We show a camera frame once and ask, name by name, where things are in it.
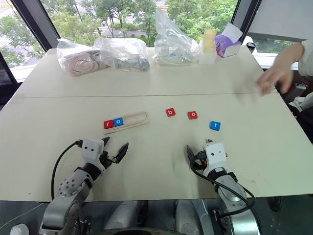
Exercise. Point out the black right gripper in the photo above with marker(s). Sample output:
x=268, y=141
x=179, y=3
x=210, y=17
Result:
x=199, y=156

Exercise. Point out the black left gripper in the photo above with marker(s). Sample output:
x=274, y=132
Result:
x=108, y=159

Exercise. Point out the blue letter tile t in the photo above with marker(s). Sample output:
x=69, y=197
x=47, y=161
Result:
x=215, y=125

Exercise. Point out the red letter tile o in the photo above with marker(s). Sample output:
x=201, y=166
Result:
x=193, y=115

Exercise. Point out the wooden letter tray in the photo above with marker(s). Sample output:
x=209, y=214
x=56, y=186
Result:
x=134, y=120

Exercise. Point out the red letter tile b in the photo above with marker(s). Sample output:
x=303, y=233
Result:
x=170, y=112

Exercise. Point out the person's bare forearm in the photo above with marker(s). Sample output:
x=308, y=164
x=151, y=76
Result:
x=289, y=55

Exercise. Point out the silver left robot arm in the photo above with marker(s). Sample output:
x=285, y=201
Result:
x=71, y=188

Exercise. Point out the red letter tile r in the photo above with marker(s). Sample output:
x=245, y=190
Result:
x=108, y=124

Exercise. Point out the blue letter tile o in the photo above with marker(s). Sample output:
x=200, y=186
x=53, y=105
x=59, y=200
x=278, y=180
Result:
x=118, y=122

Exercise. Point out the person's bare hand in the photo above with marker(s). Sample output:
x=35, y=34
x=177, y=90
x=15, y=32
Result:
x=278, y=77

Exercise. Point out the grey rounded casing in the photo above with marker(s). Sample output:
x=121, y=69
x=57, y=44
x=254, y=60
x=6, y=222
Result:
x=124, y=215
x=189, y=215

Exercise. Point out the plastic bag with grey contents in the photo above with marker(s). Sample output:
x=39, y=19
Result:
x=132, y=63

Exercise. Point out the translucent white container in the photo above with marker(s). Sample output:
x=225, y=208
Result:
x=207, y=58

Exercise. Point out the plastic bag with pink contents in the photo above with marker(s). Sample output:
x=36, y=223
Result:
x=78, y=63

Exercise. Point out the tall clear plastic bag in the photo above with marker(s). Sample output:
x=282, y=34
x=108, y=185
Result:
x=171, y=49

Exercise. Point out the purple and white box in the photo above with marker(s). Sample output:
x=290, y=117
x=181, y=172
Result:
x=230, y=47

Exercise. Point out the stack of yellow cups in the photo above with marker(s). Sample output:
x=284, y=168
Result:
x=210, y=39

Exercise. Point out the person's dark skirt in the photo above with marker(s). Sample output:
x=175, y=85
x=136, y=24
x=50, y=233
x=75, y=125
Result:
x=306, y=124

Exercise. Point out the small black object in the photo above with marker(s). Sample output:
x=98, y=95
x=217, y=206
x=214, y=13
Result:
x=251, y=45

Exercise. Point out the black mesh office chair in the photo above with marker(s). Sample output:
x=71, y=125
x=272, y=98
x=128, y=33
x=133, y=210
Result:
x=6, y=78

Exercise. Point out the person at table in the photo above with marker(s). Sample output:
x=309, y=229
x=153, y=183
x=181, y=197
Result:
x=306, y=58

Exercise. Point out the grey roller blind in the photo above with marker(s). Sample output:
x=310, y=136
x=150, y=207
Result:
x=281, y=17

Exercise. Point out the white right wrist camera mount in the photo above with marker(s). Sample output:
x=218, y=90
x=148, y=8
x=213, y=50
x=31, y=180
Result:
x=215, y=153

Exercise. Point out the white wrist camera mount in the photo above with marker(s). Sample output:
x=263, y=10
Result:
x=91, y=148
x=215, y=153

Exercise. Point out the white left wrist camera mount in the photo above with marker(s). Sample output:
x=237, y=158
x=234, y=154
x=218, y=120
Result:
x=91, y=148

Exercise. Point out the black window frame post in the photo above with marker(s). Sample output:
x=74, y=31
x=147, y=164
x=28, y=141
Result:
x=244, y=14
x=36, y=24

